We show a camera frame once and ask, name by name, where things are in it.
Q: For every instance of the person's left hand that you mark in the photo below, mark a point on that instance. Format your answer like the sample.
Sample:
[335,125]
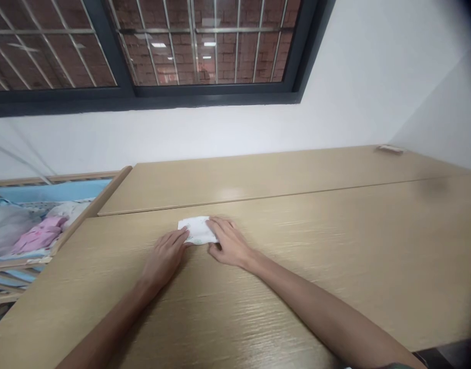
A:
[169,253]

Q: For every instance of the person's right hand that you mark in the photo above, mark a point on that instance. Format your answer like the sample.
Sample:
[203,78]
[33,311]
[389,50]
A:
[227,246]

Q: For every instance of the person's left fingers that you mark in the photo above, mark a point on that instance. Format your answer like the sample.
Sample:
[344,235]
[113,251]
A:
[179,237]

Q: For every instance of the white cloth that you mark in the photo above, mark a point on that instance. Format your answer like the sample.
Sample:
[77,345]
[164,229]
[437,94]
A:
[197,230]

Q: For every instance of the pink baby clothing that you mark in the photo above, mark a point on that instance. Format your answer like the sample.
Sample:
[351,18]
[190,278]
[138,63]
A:
[37,236]

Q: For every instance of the wooden baby crib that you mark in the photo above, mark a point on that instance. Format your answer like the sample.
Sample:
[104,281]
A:
[35,234]

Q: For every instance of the white mosquito net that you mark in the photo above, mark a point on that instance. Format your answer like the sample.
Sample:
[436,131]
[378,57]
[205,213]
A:
[12,207]

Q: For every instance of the dark framed barred window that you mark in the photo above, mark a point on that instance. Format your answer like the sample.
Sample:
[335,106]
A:
[143,50]

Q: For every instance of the small wooden block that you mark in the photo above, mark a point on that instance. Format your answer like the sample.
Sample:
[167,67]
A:
[389,149]

